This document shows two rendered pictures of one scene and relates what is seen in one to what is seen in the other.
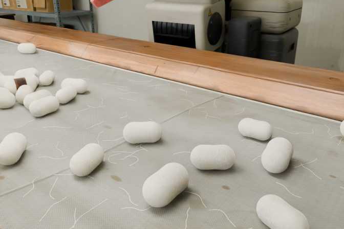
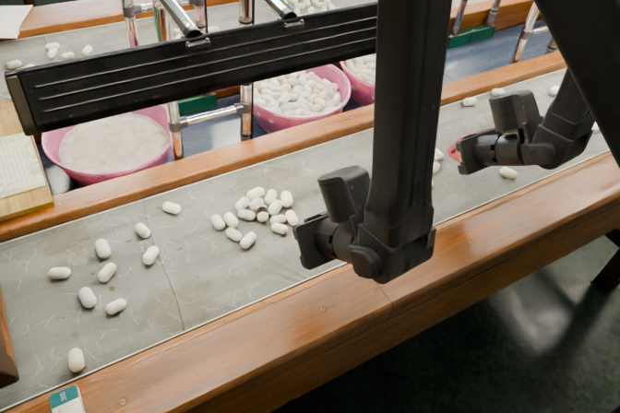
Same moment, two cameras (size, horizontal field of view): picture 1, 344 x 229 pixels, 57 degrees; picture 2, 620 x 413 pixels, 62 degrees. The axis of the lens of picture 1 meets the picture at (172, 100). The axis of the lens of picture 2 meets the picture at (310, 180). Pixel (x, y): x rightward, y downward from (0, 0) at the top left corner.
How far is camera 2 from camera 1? 0.98 m
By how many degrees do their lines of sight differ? 86
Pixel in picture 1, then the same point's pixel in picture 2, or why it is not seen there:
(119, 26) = not seen: outside the picture
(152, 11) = not seen: outside the picture
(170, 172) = (100, 245)
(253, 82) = (169, 345)
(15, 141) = (168, 206)
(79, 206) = (120, 227)
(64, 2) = not seen: outside the picture
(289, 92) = (137, 358)
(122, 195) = (116, 240)
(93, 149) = (140, 230)
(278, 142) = (86, 294)
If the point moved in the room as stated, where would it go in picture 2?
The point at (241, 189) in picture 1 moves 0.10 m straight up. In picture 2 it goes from (87, 277) to (72, 240)
